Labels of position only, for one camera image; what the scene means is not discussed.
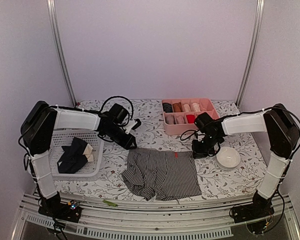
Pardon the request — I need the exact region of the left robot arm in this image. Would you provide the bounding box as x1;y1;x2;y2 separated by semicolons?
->
18;101;141;217

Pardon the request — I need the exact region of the mauve rolled underwear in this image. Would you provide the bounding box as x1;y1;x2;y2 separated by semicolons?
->
175;115;186;125

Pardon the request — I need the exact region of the aluminium front rail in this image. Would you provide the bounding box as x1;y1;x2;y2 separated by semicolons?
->
11;193;300;240

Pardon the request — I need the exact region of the black striped rolled underwear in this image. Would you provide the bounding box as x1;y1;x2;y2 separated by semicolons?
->
162;102;174;113

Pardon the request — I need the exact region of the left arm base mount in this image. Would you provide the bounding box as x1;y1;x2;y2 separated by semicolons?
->
38;192;83;223

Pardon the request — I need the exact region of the grey striped underwear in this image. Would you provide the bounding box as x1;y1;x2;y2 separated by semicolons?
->
121;148;202;201

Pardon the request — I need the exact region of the cream rolled underwear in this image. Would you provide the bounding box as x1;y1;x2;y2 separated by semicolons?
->
191;102;201;112

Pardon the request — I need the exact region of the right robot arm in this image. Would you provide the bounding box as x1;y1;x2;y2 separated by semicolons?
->
191;103;300;218

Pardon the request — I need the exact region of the white bowl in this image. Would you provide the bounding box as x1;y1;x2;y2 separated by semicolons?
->
216;146;241;171

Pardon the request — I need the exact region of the pale pink rolled underwear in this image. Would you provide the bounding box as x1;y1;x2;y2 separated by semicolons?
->
182;103;192;112

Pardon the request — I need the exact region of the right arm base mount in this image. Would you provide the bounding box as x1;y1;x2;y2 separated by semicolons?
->
229;191;275;223

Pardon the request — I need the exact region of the floral tablecloth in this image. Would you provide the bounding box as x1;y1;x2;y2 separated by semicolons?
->
54;99;267;202

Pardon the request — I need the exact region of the pink divided organizer box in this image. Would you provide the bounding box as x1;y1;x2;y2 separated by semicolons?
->
161;98;219;135

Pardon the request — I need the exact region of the grey pink rolled underwear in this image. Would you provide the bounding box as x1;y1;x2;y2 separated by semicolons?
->
165;114;176;125

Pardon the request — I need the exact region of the olive green underwear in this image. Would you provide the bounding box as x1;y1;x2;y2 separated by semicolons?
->
195;113;205;123

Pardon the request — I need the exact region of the left aluminium frame post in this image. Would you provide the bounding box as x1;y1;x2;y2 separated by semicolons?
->
46;0;77;106

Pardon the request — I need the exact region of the aluminium frame post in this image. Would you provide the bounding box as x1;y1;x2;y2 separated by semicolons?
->
46;0;77;106
235;0;265;108

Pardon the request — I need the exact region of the cream underwear in basket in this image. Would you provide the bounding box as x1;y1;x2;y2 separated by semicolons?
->
83;144;94;162

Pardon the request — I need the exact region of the right aluminium frame post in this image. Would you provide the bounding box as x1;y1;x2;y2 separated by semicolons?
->
235;0;265;108

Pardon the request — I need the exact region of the right black cable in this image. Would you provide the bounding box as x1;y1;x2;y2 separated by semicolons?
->
179;127;222;158

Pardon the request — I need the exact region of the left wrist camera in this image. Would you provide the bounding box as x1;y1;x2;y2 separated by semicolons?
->
123;118;141;134

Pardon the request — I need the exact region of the left black cable loop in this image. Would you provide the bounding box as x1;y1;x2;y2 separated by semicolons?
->
99;95;135;121

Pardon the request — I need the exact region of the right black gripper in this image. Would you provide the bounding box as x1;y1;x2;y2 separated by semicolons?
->
192;133;221;158

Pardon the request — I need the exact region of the green tape scrap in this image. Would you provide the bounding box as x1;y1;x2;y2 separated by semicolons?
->
102;199;118;207

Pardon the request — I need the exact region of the red rolled underwear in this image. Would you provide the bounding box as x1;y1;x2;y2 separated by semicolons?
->
185;114;196;124

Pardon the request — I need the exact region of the dark navy underwear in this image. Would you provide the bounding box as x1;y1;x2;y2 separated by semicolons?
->
57;137;88;174

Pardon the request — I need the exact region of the white plastic laundry basket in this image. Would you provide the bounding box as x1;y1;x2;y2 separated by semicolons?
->
49;129;104;181

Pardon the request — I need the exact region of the brown rolled underwear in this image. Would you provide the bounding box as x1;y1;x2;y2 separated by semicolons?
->
172;102;183;113

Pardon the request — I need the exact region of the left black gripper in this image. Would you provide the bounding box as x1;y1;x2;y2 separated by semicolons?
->
104;124;137;150

